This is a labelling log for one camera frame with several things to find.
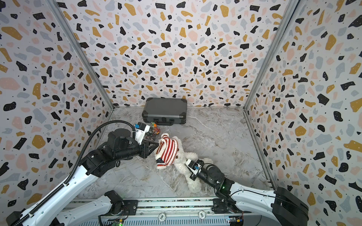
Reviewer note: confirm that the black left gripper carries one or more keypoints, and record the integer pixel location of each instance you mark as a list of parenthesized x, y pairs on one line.
[(144, 149)]

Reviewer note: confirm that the red white striped knitted sweater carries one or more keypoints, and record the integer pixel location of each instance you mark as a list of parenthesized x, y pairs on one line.
[(166, 152)]

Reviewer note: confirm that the white teddy bear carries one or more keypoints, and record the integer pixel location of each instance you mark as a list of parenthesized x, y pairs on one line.
[(179, 164)]

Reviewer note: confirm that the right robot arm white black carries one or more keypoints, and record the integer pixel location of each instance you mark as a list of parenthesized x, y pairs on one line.
[(279, 205)]

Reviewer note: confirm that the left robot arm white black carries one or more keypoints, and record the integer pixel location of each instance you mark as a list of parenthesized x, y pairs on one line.
[(86, 170)]

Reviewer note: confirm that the bag of colourful small parts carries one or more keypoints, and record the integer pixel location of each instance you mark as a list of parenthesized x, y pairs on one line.
[(153, 132)]

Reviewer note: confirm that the dark grey hard case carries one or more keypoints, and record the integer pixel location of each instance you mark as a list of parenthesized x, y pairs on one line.
[(165, 111)]

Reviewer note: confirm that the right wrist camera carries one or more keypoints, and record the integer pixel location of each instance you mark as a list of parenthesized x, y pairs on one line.
[(194, 168)]

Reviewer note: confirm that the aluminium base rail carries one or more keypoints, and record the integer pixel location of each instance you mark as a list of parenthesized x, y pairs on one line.
[(192, 211)]

